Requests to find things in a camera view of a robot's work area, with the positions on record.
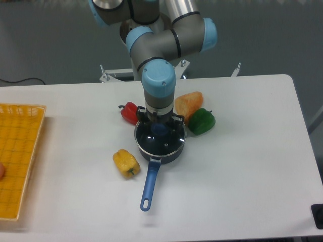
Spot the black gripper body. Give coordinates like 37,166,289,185
146,107,174,124

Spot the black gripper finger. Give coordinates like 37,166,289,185
168,114,184,133
136,106,151,128

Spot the glass lid blue knob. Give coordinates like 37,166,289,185
134,122,187,156

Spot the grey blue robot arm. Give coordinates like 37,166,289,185
89,1,218,126

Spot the red bell pepper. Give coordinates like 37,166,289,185
118,102,138,125

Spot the orange bread loaf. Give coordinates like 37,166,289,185
175,91,203,126

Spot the green bell pepper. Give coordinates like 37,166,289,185
188,108,216,135

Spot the dark blue saucepan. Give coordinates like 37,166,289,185
134,119,188,212

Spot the yellow bell pepper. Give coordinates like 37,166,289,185
113,149,141,178

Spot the yellow woven basket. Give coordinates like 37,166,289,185
1,103,46,221

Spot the grey table leg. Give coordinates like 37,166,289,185
307,106,323,135

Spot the black table corner device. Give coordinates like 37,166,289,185
311,204,323,229

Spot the black floor cable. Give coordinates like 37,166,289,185
0,78,46,85

